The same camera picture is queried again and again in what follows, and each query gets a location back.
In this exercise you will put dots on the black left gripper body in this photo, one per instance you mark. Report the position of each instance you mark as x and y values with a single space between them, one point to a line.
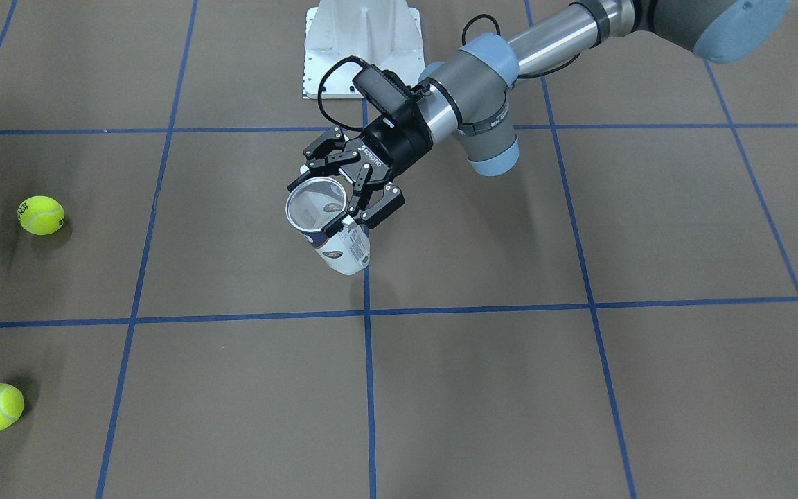
393 148

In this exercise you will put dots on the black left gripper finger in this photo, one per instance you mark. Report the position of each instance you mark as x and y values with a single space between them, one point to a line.
370 204
316 156

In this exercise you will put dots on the clear plastic ball tube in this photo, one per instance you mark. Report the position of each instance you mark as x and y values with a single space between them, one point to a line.
318 209

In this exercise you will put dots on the yellow tennis ball plain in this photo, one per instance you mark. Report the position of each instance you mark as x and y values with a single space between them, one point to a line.
41 215

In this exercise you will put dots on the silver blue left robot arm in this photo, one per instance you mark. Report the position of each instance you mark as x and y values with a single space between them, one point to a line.
347 183

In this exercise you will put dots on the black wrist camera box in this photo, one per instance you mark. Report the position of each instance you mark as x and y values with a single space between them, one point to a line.
383 89

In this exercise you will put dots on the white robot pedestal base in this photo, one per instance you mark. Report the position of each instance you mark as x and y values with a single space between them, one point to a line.
387 34

